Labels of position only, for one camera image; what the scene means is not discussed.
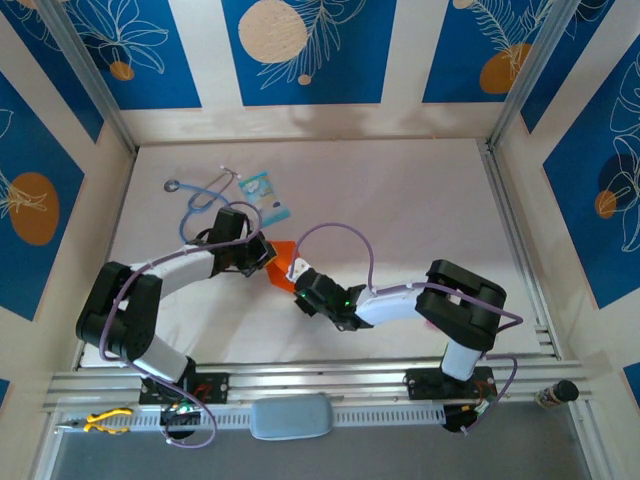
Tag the orange paper sheet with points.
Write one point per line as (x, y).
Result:
(280, 265)

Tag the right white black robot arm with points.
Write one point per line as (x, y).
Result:
(390, 305)

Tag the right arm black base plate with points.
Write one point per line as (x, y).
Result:
(425, 385)

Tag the aluminium frame post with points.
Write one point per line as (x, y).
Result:
(95, 85)
(525, 75)

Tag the aluminium mounting rail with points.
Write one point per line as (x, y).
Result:
(325, 380)

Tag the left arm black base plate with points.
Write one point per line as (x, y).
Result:
(215, 387)

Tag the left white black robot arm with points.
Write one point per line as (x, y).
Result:
(180, 265)

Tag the grey blue pouch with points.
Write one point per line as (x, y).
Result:
(292, 417)

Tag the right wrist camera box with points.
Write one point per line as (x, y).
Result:
(325, 290)

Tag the aluminium side rail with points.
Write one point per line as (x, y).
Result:
(505, 210)

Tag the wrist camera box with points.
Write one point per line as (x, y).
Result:
(229, 225)
(325, 290)

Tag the blue stethoscope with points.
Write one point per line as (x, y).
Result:
(172, 185)

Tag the small bottle with black cap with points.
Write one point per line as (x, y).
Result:
(565, 390)

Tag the light blue snack packet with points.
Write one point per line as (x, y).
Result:
(265, 197)

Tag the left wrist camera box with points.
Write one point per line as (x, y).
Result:
(229, 225)

